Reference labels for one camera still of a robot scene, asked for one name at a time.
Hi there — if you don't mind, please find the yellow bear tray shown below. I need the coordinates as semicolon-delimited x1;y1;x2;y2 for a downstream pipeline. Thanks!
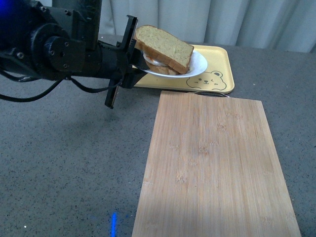
135;45;235;94

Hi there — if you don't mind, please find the white round plate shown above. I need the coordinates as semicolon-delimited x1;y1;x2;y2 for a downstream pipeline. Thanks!
143;50;208;79

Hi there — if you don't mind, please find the fried egg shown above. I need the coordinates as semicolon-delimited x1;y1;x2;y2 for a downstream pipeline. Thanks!
143;53;167;67

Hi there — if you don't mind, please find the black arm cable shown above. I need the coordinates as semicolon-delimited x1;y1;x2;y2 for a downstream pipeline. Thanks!
0;66;125;103

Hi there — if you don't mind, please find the bread slice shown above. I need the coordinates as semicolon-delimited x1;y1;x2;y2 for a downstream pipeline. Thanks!
146;61;180;75
134;25;194;75

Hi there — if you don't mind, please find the grey curtain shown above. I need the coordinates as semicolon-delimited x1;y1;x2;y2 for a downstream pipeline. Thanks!
100;0;316;53

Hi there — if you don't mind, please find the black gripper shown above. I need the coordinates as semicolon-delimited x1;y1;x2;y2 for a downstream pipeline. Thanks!
83;15;147;109

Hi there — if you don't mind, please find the metal board handle loop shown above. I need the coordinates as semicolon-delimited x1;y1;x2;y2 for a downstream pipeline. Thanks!
193;91;229;98

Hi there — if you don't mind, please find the bamboo cutting board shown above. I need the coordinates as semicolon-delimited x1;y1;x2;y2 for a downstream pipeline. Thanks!
132;91;301;237

